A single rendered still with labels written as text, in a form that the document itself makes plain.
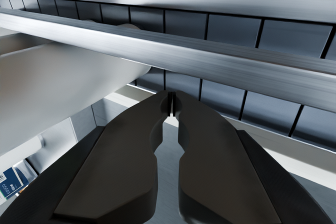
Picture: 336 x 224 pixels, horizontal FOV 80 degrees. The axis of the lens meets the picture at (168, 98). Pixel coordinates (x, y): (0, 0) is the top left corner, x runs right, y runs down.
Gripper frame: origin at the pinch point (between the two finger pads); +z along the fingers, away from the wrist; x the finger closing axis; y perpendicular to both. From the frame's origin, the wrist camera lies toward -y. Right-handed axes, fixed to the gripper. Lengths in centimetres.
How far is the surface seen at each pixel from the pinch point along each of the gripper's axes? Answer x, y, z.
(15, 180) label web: -56, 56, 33
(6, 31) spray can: -21.3, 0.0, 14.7
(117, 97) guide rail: -5.3, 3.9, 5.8
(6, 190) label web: -58, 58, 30
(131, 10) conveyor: -4.0, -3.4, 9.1
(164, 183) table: -1.5, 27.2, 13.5
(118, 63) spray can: -4.2, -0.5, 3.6
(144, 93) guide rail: -2.8, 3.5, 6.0
